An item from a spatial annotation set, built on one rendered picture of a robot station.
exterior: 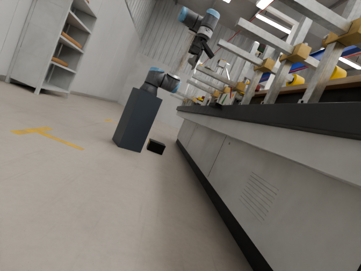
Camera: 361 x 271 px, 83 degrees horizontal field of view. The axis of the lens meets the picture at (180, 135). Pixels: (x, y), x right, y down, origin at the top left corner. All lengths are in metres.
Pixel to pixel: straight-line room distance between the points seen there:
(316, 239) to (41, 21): 3.64
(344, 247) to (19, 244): 0.93
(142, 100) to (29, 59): 2.01
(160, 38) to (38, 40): 6.94
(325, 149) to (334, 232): 0.29
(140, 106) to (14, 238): 1.52
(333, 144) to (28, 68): 3.50
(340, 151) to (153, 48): 9.42
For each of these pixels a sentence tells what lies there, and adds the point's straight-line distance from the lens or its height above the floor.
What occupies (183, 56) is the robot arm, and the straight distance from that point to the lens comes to 2.11.
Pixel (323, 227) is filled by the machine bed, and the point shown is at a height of 0.36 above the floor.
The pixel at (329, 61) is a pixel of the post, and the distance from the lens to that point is 0.84.
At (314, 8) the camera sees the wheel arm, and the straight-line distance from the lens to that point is 0.79.
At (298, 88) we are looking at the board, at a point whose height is 0.88.
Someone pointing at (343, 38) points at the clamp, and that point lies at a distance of 0.85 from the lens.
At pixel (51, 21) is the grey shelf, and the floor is 1.00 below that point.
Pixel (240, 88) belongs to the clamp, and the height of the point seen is 0.83.
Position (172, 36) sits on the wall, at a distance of 9.98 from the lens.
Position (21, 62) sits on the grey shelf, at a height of 0.33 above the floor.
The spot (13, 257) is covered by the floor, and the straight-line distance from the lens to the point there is 0.75.
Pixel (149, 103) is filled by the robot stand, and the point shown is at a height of 0.51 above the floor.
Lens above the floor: 0.50
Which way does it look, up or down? 4 degrees down
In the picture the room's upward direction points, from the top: 23 degrees clockwise
